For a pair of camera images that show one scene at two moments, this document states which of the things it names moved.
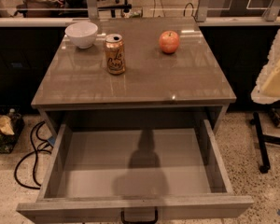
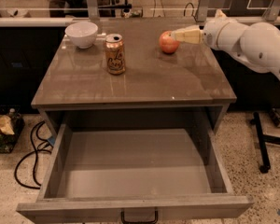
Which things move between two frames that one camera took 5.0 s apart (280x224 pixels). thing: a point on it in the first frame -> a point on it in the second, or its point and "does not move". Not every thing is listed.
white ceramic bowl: x=82 y=34 does not move
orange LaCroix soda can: x=115 y=53 does not move
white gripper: x=276 y=78 -> x=211 y=35
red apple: x=169 y=41 does not move
